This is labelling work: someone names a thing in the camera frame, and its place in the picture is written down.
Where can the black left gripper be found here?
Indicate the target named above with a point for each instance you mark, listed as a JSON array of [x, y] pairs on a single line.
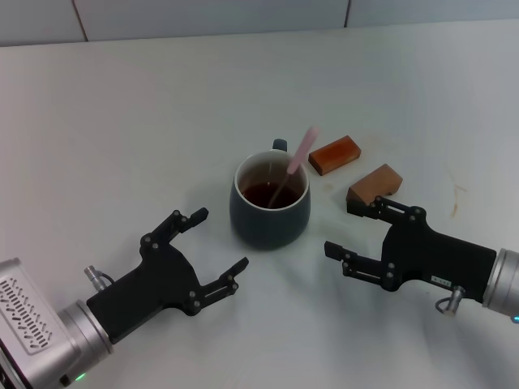
[[150, 287]]

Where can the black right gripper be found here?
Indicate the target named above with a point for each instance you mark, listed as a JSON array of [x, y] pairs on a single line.
[[434, 259]]

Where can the dark grey ceramic mug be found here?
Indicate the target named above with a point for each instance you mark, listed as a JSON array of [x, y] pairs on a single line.
[[267, 229]]

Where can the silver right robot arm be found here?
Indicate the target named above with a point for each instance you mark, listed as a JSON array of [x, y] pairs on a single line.
[[504, 283]]

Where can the light brown arched wooden block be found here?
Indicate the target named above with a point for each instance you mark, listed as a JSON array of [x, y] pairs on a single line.
[[377, 182]]

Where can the dark brown coffee liquid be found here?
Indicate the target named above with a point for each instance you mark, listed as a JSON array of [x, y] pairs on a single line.
[[253, 194]]

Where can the reddish brown flat wooden block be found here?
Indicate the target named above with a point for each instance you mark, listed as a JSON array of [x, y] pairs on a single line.
[[334, 156]]

